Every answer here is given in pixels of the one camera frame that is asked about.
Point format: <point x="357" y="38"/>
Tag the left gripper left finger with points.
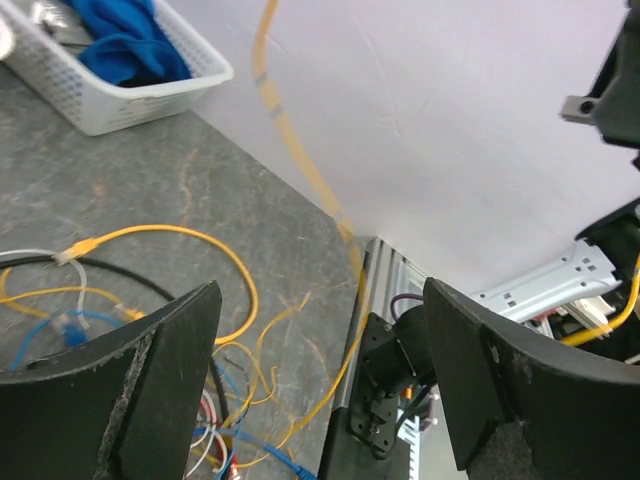
<point x="122" y="406"/>

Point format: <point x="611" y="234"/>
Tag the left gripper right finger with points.
<point x="520" y="405"/>

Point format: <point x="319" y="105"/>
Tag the blue towel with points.
<point x="129" y="49"/>

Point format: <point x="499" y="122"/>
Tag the grey cloth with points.
<point x="60" y="22"/>

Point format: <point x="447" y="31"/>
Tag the light blue cable duct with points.
<point x="410" y="433"/>

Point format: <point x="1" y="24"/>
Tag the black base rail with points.
<point x="391" y="376"/>

